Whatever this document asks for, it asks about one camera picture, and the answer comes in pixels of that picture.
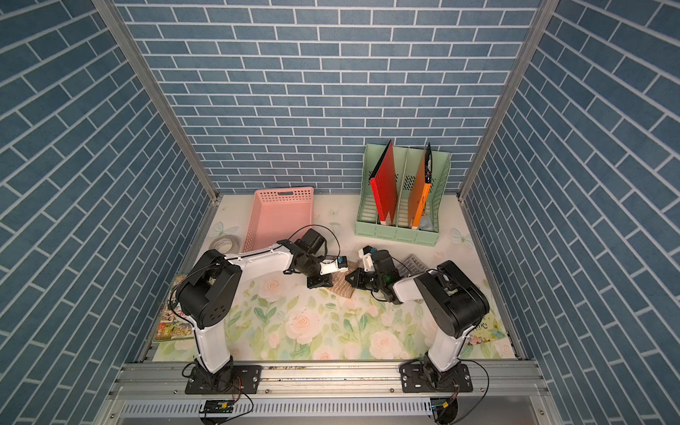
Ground clear tape roll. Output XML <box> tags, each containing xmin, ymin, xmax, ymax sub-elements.
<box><xmin>209</xmin><ymin>235</ymin><xmax>240</xmax><ymax>254</ymax></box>

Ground aluminium rail frame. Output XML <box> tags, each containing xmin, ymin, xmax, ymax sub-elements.
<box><xmin>96</xmin><ymin>361</ymin><xmax>561</xmax><ymax>424</ymax></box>

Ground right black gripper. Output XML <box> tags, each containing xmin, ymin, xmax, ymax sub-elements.
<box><xmin>345</xmin><ymin>267</ymin><xmax>387</xmax><ymax>291</ymax></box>

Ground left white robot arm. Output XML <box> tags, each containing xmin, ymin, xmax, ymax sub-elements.
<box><xmin>175</xmin><ymin>229</ymin><xmax>348</xmax><ymax>375</ymax></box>

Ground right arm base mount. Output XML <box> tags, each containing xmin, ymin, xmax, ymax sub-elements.
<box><xmin>398</xmin><ymin>359</ymin><xmax>473</xmax><ymax>393</ymax></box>

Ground grey striped dishcloth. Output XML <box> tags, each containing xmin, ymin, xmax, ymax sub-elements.
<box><xmin>394</xmin><ymin>254</ymin><xmax>429</xmax><ymax>277</ymax></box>

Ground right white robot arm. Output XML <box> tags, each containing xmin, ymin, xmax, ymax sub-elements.
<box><xmin>345</xmin><ymin>246</ymin><xmax>491</xmax><ymax>373</ymax></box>

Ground green file organizer rack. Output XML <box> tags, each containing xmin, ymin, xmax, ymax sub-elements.
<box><xmin>354</xmin><ymin>144</ymin><xmax>451</xmax><ymax>246</ymax></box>

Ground right picture book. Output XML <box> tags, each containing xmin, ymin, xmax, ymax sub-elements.
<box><xmin>467</xmin><ymin>310</ymin><xmax>508</xmax><ymax>345</ymax></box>

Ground red folder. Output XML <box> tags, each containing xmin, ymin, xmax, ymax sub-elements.
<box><xmin>369</xmin><ymin>141</ymin><xmax>398</xmax><ymax>226</ymax></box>

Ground picture book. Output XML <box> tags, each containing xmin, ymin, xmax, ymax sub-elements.
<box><xmin>152</xmin><ymin>274</ymin><xmax>194</xmax><ymax>343</ymax></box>
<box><xmin>467</xmin><ymin>310</ymin><xmax>508</xmax><ymax>345</ymax></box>

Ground left picture book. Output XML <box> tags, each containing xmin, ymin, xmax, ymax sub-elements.
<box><xmin>152</xmin><ymin>274</ymin><xmax>194</xmax><ymax>343</ymax></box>

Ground beige striped dishcloth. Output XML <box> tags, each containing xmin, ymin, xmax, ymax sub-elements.
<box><xmin>330</xmin><ymin>272</ymin><xmax>355</xmax><ymax>299</ymax></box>

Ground small black controller board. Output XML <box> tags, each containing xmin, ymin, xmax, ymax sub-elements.
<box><xmin>199</xmin><ymin>400</ymin><xmax>235</xmax><ymax>415</ymax></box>

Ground pink perforated plastic basket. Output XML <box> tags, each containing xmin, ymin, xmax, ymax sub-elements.
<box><xmin>242</xmin><ymin>187</ymin><xmax>313</xmax><ymax>253</ymax></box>

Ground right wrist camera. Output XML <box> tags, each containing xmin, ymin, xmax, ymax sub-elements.
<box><xmin>359</xmin><ymin>245</ymin><xmax>376</xmax><ymax>272</ymax></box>

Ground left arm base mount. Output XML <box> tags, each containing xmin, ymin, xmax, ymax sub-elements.
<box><xmin>182</xmin><ymin>359</ymin><xmax>263</xmax><ymax>395</ymax></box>

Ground orange folder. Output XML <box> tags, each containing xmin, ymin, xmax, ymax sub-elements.
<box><xmin>408</xmin><ymin>143</ymin><xmax>432</xmax><ymax>230</ymax></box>

